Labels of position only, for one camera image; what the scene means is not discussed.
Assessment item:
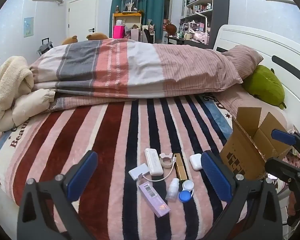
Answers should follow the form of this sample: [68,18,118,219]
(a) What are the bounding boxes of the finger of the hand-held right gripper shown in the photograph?
[271,129,300,153]
[264,157,300,183]

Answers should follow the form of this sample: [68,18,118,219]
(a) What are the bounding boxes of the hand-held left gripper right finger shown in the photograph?
[201,150,283,240]

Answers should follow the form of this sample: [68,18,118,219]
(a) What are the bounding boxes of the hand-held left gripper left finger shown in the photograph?
[16,150,98,240]

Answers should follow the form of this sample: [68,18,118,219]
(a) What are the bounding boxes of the brown cardboard box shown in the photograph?
[219,107,294,182]

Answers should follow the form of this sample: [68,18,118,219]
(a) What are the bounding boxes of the white cable adapter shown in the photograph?
[128,155,177,182]

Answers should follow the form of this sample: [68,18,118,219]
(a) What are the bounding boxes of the white earbuds case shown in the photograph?
[189,154,203,171]

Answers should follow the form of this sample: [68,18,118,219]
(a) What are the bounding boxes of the blue white contact lens case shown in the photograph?
[178,180,194,202]

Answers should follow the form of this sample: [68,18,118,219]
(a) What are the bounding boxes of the gold lipstick tube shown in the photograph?
[174,153,190,181]

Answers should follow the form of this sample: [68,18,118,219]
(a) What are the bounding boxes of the small white dropper bottle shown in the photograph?
[165,178,180,202]

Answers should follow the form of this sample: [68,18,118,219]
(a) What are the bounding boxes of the white tape roll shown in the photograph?
[159,153,175,169]

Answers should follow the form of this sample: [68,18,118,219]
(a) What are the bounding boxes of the green plush toy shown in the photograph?
[241,64,287,110]

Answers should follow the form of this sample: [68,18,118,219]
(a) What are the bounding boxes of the pink bed sheet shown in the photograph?
[215,84,298,135]

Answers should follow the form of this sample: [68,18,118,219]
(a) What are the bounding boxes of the white power bank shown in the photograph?
[144,148,164,176]

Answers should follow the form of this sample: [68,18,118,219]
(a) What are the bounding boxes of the purple slim carton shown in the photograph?
[137,181,171,218]

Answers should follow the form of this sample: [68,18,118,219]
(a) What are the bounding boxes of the pink striped pillow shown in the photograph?
[221,44,264,80]

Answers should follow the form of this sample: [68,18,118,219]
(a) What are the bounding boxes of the white bed headboard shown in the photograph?
[213,24,300,140]

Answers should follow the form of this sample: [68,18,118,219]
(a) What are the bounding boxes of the cream fleece blanket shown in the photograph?
[0,56,56,132]

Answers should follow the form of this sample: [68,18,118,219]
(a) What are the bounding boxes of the pink grey striped duvet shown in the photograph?
[29,39,244,112]

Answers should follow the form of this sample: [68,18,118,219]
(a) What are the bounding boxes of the grey suitcase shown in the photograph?
[37,38,53,57]

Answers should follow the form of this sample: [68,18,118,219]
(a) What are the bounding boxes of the small brown teddy bear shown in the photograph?
[62,35,78,45]

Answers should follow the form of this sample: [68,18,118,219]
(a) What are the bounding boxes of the large brown teddy bear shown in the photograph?
[86,32,109,41]

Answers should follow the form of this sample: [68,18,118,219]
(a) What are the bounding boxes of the dark desk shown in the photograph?
[164,35,210,46]

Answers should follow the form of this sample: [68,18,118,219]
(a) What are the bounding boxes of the pink bag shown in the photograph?
[113,25,125,39]

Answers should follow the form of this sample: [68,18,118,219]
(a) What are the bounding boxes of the brown globe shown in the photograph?
[165,24,178,37]

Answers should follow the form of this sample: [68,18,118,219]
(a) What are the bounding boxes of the dark bookcase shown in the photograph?
[179,0,214,45]

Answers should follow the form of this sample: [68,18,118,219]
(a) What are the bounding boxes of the white door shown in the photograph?
[67,0,98,40]

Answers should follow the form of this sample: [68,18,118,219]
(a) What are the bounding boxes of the yellow shelf unit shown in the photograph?
[112,12,143,40]

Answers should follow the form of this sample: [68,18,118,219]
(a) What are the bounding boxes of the window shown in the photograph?
[164,0,174,20]

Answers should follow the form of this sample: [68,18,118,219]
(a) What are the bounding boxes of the glass display case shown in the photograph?
[120,0,140,13]

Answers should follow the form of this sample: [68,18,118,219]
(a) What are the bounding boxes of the teal curtain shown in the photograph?
[110,0,165,43]

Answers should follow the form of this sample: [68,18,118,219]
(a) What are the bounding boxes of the blue wall poster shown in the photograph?
[23,17,34,38]

